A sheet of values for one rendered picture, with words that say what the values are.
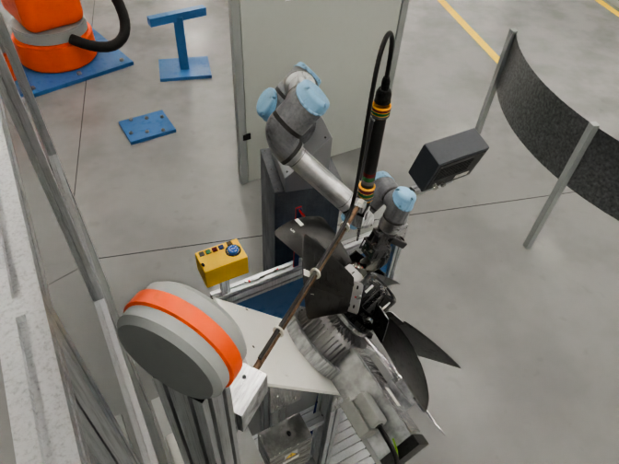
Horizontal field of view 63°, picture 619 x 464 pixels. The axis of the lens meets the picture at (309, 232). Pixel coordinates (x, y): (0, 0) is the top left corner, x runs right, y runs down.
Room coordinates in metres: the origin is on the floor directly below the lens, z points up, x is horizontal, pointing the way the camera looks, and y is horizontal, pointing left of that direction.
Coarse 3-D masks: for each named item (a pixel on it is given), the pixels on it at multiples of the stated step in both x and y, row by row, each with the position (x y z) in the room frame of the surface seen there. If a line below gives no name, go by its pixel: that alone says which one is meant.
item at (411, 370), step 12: (396, 324) 0.76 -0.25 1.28; (396, 336) 0.74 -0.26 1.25; (384, 348) 0.76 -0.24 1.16; (396, 348) 0.73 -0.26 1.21; (408, 348) 0.68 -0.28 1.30; (396, 360) 0.71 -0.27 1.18; (408, 360) 0.67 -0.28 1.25; (408, 372) 0.66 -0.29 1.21; (420, 372) 0.62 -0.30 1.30; (408, 384) 0.65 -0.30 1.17; (420, 384) 0.61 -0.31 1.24; (420, 396) 0.60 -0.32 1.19
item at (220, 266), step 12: (204, 252) 1.14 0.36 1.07; (216, 252) 1.14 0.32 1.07; (240, 252) 1.15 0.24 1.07; (204, 264) 1.08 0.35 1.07; (216, 264) 1.09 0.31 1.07; (228, 264) 1.09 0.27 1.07; (240, 264) 1.12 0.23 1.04; (204, 276) 1.05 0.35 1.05; (216, 276) 1.07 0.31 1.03; (228, 276) 1.09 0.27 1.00
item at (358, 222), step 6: (360, 204) 0.94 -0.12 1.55; (366, 204) 0.95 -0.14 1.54; (360, 210) 0.93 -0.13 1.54; (366, 210) 0.94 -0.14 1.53; (360, 216) 0.94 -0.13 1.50; (372, 216) 0.98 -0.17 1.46; (354, 222) 0.95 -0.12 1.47; (360, 222) 0.94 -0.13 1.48; (366, 222) 0.96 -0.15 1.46; (372, 222) 0.96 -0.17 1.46
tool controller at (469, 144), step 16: (432, 144) 1.62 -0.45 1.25; (448, 144) 1.64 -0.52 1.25; (464, 144) 1.65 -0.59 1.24; (480, 144) 1.67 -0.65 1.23; (416, 160) 1.63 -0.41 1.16; (432, 160) 1.56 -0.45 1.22; (448, 160) 1.55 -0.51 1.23; (464, 160) 1.60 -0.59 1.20; (416, 176) 1.61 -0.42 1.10; (432, 176) 1.55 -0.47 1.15; (448, 176) 1.60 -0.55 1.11
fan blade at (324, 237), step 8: (304, 216) 1.18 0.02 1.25; (312, 216) 1.19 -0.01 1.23; (320, 216) 1.21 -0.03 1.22; (288, 224) 1.12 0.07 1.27; (296, 224) 1.13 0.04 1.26; (304, 224) 1.14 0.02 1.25; (312, 224) 1.15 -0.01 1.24; (320, 224) 1.16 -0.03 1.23; (328, 224) 1.18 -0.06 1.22; (280, 232) 1.07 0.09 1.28; (288, 232) 1.08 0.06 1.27; (304, 232) 1.10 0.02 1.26; (312, 232) 1.11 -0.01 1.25; (320, 232) 1.12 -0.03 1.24; (328, 232) 1.13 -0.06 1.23; (288, 240) 1.05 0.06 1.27; (296, 240) 1.06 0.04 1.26; (320, 240) 1.08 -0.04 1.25; (328, 240) 1.09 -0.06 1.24; (296, 248) 1.03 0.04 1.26; (336, 248) 1.06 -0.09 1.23; (344, 248) 1.07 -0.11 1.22; (336, 256) 1.03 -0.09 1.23; (344, 256) 1.04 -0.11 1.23; (344, 264) 1.00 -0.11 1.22
